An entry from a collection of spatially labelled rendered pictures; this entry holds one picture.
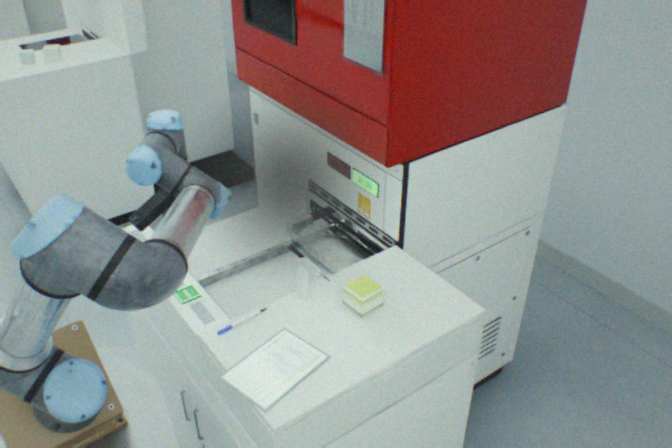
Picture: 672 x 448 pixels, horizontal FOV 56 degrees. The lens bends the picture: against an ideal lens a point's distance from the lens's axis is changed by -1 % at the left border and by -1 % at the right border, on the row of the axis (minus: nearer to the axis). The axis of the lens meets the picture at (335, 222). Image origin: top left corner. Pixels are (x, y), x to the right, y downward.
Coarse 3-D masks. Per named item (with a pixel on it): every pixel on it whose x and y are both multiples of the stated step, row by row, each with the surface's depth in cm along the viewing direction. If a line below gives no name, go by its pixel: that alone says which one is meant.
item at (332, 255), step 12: (288, 228) 204; (300, 240) 200; (324, 240) 199; (312, 252) 196; (324, 252) 193; (336, 252) 193; (348, 252) 193; (324, 264) 192; (336, 264) 188; (348, 264) 188
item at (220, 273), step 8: (288, 240) 204; (272, 248) 200; (280, 248) 201; (288, 248) 203; (256, 256) 197; (264, 256) 198; (272, 256) 200; (232, 264) 193; (240, 264) 194; (248, 264) 196; (256, 264) 198; (208, 272) 190; (216, 272) 190; (224, 272) 191; (232, 272) 193; (200, 280) 187; (208, 280) 189; (216, 280) 191
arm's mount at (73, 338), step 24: (72, 336) 145; (96, 360) 145; (0, 408) 134; (24, 408) 136; (120, 408) 144; (0, 432) 133; (24, 432) 135; (48, 432) 137; (72, 432) 139; (96, 432) 143
